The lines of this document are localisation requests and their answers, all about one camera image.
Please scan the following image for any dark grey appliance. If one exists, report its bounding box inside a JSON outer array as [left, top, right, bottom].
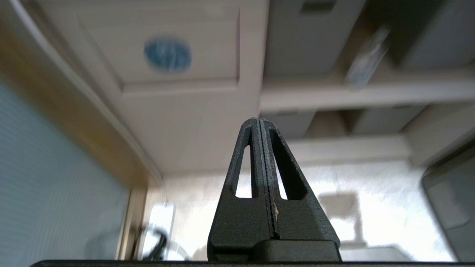
[[421, 141, 475, 262]]

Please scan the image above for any white cabinet door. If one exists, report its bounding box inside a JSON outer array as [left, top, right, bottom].
[[22, 0, 269, 175]]

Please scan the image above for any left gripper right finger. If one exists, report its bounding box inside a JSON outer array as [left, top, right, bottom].
[[260, 118, 341, 261]]

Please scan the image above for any black cable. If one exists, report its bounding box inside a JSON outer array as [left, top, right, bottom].
[[139, 226, 169, 261]]

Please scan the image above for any grey storage box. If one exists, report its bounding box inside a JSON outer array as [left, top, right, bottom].
[[264, 0, 366, 76]]

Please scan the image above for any white open shelf unit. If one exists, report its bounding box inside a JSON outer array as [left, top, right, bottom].
[[259, 0, 475, 167]]

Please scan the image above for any round blue sticker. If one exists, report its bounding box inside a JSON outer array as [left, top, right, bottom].
[[144, 36, 193, 72]]

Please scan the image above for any clear plastic bottle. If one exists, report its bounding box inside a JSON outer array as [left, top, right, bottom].
[[345, 27, 391, 89]]

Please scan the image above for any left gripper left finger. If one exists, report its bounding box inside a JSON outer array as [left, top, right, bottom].
[[207, 118, 277, 261]]

